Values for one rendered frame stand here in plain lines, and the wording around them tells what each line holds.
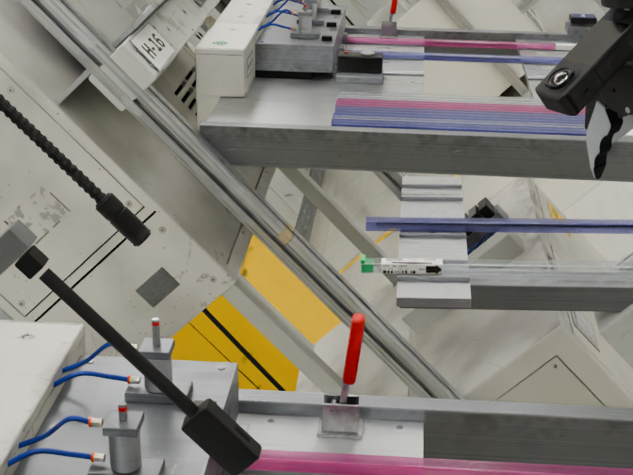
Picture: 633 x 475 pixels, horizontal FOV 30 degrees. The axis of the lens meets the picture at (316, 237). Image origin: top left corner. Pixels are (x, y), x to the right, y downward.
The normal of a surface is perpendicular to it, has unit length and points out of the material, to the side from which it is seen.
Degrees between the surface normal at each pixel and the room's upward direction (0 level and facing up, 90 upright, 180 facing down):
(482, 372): 0
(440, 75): 90
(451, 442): 90
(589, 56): 18
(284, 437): 44
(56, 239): 90
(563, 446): 90
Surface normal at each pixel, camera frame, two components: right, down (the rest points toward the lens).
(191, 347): -0.08, 0.38
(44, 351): 0.00, -0.92
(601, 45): -0.57, -0.65
